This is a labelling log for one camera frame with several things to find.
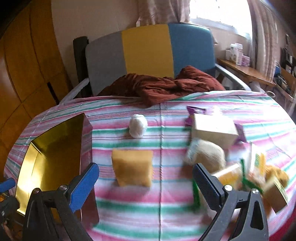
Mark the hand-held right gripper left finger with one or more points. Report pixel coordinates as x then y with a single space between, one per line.
84 186

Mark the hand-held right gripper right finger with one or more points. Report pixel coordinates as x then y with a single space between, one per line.
207 186

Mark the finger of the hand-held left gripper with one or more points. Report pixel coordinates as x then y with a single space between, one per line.
7 185

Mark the green cracker packet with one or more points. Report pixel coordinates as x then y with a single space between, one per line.
229 175
254 162

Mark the yellow sponge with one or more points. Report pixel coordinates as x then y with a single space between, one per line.
133 168

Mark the cream cardboard box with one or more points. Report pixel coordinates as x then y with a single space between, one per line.
214 131

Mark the yellow fuzzy cloth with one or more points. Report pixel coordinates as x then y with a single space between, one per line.
278 173

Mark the brown crumpled cloth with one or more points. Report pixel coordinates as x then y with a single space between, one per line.
161 88

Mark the wooden wardrobe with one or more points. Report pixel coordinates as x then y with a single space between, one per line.
23 69

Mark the wooden side desk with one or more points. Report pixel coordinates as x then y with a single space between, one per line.
249 70

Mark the black upright board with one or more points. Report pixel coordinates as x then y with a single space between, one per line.
79 60

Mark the purple carton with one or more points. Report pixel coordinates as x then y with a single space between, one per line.
246 60

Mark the white carton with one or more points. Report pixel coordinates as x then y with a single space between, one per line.
230 55
239 54

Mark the cluttered wooden shelf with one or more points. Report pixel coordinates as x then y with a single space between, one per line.
286 74

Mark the grey yellow blue chair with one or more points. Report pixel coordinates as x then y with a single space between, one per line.
148 51

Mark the floral curtain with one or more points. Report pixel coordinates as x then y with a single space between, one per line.
263 34
161 11

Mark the bright window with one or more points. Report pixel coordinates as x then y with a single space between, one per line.
219 14

